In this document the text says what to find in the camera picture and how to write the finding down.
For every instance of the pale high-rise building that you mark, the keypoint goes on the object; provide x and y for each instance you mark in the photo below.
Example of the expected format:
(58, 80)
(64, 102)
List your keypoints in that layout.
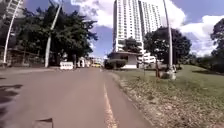
(10, 8)

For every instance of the white barrier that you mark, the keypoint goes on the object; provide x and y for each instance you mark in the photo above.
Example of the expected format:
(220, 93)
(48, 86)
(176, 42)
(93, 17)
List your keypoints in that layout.
(66, 65)

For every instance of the trees beside grass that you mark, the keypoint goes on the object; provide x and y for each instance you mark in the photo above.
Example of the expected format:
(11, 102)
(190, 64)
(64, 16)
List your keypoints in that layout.
(216, 43)

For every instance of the grey asphalt road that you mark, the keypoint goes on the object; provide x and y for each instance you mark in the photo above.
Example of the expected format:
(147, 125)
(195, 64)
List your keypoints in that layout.
(66, 100)

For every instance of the small tree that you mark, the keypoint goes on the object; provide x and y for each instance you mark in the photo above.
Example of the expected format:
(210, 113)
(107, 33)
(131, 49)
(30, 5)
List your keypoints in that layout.
(131, 45)

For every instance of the large dark green tree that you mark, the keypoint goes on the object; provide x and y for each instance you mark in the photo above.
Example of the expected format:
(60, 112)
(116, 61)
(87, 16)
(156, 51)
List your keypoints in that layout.
(71, 35)

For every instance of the pale leaning pole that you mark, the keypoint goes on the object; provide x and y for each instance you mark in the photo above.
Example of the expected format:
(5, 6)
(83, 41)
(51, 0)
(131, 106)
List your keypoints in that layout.
(9, 36)
(49, 43)

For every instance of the fence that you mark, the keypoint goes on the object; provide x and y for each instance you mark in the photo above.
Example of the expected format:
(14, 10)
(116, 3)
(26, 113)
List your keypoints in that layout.
(25, 58)

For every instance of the grass verge with dry leaves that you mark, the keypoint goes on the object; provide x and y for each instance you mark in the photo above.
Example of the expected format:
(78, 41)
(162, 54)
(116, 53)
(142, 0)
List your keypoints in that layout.
(186, 90)

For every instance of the tall white tower building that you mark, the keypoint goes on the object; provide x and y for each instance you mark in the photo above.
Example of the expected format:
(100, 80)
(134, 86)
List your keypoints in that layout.
(131, 23)

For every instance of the low small building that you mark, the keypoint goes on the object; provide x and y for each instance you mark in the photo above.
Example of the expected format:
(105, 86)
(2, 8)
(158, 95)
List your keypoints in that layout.
(131, 59)

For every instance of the pale tall pole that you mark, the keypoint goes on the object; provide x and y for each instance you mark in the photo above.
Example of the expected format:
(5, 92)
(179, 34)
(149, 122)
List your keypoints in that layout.
(170, 40)

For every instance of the dark green bushes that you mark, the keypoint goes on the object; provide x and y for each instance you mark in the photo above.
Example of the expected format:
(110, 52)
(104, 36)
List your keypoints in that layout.
(115, 63)

